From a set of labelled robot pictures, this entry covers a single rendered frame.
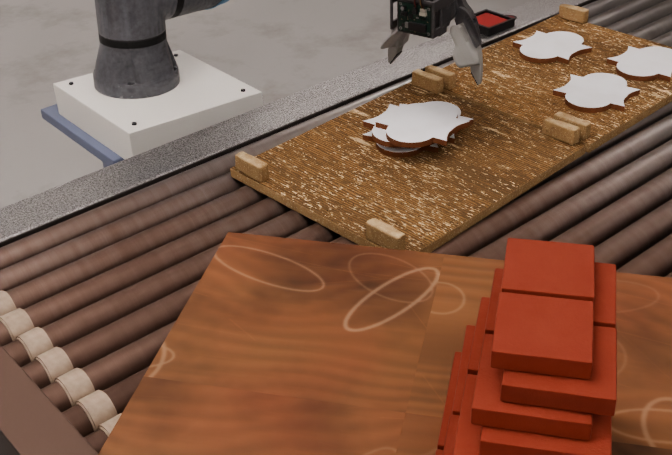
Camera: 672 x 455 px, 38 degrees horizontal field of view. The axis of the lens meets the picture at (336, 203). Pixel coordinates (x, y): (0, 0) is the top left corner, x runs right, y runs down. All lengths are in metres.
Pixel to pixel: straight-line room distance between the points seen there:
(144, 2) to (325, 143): 0.41
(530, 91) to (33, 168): 2.23
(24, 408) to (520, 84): 1.00
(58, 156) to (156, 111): 1.94
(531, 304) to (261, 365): 0.32
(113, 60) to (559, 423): 1.22
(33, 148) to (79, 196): 2.20
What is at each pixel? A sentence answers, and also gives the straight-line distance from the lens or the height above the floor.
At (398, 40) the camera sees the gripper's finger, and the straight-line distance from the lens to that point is 1.48.
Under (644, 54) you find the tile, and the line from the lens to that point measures 1.84.
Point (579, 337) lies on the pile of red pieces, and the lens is 0.70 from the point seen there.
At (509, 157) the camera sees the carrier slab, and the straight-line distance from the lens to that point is 1.49.
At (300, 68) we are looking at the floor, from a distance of 4.08.
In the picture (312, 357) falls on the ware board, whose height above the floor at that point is 1.04.
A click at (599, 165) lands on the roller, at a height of 0.92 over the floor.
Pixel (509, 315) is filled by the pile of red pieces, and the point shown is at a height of 1.22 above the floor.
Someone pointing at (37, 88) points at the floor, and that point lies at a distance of 4.17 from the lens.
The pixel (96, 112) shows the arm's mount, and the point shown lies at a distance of 1.71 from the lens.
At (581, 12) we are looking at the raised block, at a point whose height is 0.96.
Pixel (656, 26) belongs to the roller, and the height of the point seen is 0.92.
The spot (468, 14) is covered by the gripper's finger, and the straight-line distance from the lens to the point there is 1.41.
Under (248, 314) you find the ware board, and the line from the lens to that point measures 1.01.
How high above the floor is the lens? 1.66
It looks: 32 degrees down
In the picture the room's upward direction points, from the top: 2 degrees counter-clockwise
